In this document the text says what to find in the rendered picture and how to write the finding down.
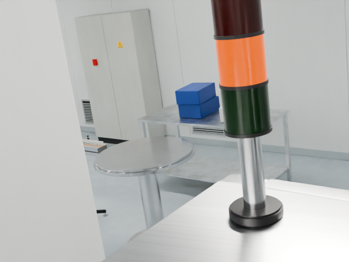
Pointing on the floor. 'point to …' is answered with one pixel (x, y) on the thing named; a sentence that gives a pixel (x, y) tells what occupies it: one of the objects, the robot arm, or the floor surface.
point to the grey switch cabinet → (120, 74)
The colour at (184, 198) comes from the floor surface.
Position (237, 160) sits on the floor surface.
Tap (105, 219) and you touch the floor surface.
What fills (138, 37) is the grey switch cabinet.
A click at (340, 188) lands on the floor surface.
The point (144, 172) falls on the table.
